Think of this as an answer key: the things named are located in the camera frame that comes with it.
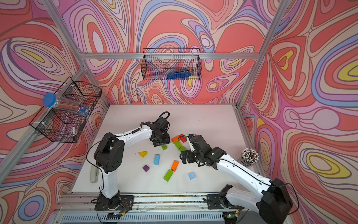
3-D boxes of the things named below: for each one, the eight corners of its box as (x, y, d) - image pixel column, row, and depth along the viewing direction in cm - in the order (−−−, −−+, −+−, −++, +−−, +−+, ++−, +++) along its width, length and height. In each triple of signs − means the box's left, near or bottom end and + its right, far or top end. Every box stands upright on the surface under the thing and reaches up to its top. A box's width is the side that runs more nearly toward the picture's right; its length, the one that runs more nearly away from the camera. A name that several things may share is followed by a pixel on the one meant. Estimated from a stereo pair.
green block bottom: (163, 179, 83) (162, 178, 82) (168, 169, 87) (168, 168, 85) (168, 182, 82) (168, 181, 81) (173, 172, 86) (173, 171, 84)
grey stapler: (92, 183, 82) (88, 181, 79) (93, 168, 88) (90, 165, 85) (98, 181, 83) (95, 179, 79) (99, 166, 88) (96, 164, 85)
